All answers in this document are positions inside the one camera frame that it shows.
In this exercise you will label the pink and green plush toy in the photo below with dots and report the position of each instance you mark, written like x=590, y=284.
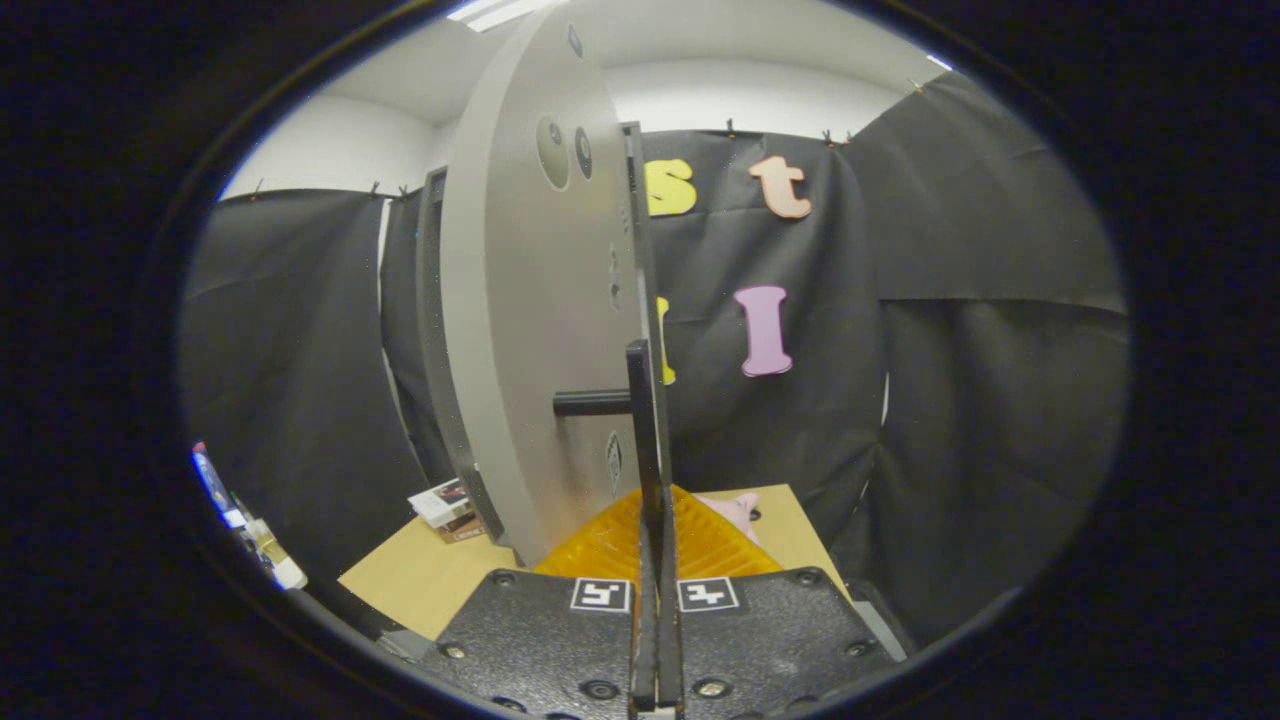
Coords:
x=735, y=508

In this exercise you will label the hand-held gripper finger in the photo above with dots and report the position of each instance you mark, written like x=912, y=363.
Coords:
x=670, y=650
x=645, y=650

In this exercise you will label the white booklet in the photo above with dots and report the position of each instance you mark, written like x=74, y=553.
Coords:
x=440, y=502

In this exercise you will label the black backdrop cloth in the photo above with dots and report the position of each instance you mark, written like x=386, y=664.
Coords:
x=980, y=400

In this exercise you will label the dark grey shoe cabinet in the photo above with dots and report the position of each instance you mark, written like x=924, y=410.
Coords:
x=634, y=230

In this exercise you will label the white and blue objects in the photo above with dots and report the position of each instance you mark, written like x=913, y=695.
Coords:
x=270, y=555

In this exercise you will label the long ceiling light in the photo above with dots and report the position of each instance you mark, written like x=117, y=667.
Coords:
x=500, y=12

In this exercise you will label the brown booklet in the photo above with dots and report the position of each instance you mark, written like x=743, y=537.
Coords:
x=462, y=530

